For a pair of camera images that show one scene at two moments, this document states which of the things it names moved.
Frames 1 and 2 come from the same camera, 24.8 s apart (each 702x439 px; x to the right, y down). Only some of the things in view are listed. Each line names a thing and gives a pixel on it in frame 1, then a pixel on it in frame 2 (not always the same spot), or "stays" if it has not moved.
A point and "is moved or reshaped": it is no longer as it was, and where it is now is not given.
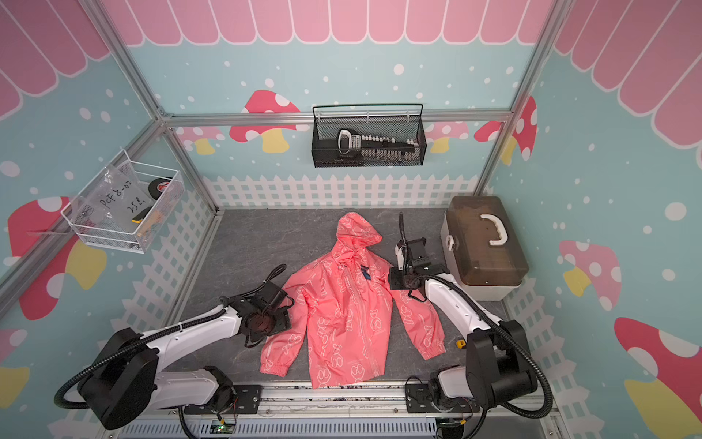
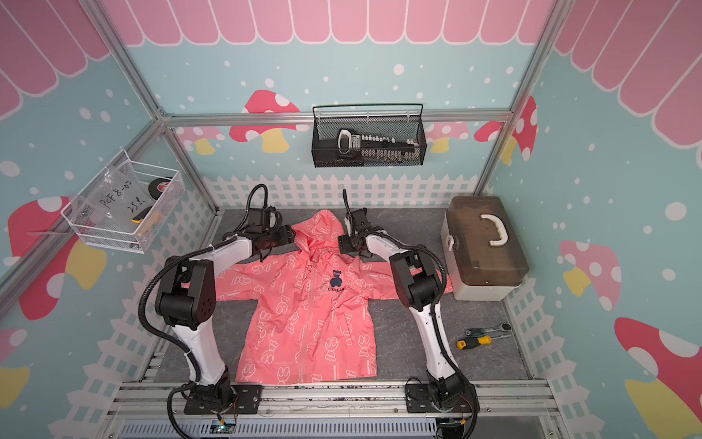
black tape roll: (157, 186) stays
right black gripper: (393, 279) to (343, 244)
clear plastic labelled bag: (112, 200) stays
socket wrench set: (351, 144) stays
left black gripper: (283, 323) to (286, 235)
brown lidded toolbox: (482, 249) stays
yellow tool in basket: (138, 219) stays
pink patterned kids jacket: (335, 322) is moved or reshaped
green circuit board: (226, 428) stays
